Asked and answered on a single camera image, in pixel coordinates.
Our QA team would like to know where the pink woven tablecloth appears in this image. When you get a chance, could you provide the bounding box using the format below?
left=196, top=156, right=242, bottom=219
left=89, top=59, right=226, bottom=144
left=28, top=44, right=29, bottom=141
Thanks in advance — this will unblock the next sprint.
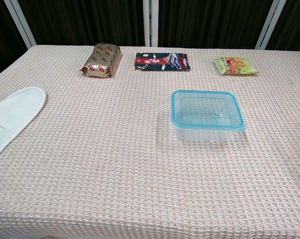
left=0, top=44, right=300, bottom=239

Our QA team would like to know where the blue container lid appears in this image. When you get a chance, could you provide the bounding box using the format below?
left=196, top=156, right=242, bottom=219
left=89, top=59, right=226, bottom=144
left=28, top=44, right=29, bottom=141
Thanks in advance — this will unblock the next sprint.
left=171, top=89, right=247, bottom=132

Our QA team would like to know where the gold foil snack pack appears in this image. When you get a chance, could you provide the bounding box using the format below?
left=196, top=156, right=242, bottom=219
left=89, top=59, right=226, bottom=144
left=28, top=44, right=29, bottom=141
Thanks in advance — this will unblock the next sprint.
left=79, top=42, right=122, bottom=79

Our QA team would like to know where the green snack packet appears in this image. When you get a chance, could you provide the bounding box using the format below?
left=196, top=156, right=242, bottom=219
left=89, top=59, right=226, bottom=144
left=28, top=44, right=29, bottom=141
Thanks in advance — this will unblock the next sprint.
left=213, top=56, right=260, bottom=76

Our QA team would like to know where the dark seaweed snack packet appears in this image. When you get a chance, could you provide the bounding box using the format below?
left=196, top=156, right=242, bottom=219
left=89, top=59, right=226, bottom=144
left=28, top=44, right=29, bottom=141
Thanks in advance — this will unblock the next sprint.
left=134, top=52, right=192, bottom=72

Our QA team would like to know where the white slipper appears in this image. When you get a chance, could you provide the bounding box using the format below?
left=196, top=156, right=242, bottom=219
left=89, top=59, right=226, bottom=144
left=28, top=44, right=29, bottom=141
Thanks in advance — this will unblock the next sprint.
left=0, top=86, right=47, bottom=164

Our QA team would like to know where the dark curtain panel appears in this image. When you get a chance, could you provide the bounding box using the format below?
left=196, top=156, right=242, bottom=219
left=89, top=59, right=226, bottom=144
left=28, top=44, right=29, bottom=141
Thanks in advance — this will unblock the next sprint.
left=16, top=0, right=145, bottom=47
left=265, top=0, right=300, bottom=52
left=0, top=0, right=28, bottom=82
left=157, top=0, right=275, bottom=49

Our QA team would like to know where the clear plastic container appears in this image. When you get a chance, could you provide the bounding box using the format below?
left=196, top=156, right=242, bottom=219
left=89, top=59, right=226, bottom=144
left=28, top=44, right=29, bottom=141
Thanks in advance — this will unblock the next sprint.
left=173, top=123, right=247, bottom=143

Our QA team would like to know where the white frame post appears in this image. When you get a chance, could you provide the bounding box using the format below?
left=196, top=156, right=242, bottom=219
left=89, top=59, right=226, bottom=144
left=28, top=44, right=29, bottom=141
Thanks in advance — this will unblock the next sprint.
left=2, top=0, right=37, bottom=49
left=254, top=0, right=287, bottom=50
left=142, top=0, right=159, bottom=47

